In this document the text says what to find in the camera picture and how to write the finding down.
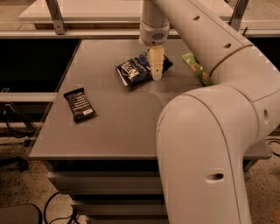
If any right metal bracket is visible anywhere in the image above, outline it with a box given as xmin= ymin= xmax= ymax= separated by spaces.
xmin=229 ymin=0 xmax=249 ymax=31

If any black cable at right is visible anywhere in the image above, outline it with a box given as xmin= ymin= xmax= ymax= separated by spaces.
xmin=264 ymin=137 xmax=280 ymax=158

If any metal bracket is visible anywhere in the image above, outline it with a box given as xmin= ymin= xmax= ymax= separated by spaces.
xmin=229 ymin=0 xmax=249 ymax=31
xmin=45 ymin=0 xmax=66 ymax=35

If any black floor cable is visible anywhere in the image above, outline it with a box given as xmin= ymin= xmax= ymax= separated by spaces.
xmin=43 ymin=191 xmax=80 ymax=224

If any white shelf board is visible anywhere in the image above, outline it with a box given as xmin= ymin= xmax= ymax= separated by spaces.
xmin=17 ymin=0 xmax=235 ymax=30

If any green snack bag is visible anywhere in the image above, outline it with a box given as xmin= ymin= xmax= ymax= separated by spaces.
xmin=182 ymin=52 xmax=213 ymax=87

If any left metal bracket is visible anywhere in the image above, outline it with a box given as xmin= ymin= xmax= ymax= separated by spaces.
xmin=45 ymin=0 xmax=66 ymax=35

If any black snack bar wrapper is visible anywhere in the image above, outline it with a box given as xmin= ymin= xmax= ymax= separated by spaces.
xmin=64 ymin=87 xmax=95 ymax=122

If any black office chair base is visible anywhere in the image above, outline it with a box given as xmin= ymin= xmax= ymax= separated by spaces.
xmin=0 ymin=101 xmax=38 ymax=172

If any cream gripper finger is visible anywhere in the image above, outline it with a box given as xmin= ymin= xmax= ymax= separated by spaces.
xmin=148 ymin=45 xmax=165 ymax=81

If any blue chip bag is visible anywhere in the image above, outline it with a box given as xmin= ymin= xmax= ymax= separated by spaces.
xmin=115 ymin=52 xmax=174 ymax=88

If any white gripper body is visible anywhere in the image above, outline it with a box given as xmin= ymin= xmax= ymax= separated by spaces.
xmin=140 ymin=22 xmax=170 ymax=46

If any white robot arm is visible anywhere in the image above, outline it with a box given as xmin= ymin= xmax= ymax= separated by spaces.
xmin=140 ymin=0 xmax=280 ymax=224

